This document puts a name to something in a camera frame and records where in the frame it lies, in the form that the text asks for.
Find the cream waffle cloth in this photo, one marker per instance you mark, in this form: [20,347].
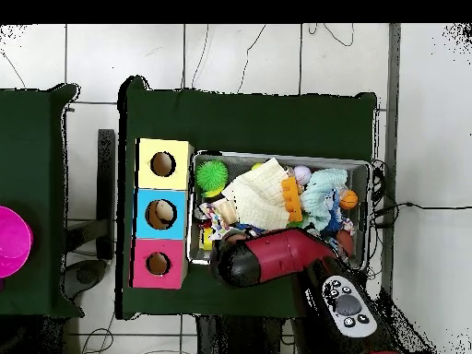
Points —
[258,195]

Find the orange plastic compartment tray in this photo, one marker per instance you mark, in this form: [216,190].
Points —
[293,201]

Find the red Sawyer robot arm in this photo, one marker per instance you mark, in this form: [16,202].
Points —
[280,254]

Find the wooden box with three holes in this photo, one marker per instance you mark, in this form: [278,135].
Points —
[143,221]

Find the ridged wooden soap dish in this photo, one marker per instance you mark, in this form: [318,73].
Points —
[228,212]

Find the large green spiky ball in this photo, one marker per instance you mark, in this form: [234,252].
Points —
[211,175]

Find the yellow cheese wedge toy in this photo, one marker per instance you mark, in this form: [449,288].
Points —
[206,239]

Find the white baseball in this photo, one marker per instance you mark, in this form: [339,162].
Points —
[302,174]

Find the dark green table cloth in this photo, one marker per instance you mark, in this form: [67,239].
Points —
[250,121]

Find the mint green knitted cloth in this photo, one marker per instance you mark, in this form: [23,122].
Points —
[317,199]

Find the small orange basketball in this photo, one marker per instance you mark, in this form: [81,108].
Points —
[348,199]

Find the small brown football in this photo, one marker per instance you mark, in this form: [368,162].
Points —
[346,243]

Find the grey stand base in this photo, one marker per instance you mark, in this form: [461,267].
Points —
[84,274]

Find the dark green side table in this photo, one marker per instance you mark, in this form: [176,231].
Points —
[29,166]

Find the magenta round disc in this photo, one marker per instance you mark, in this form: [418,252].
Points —
[13,241]

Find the black upright post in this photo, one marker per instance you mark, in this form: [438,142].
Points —
[106,184]

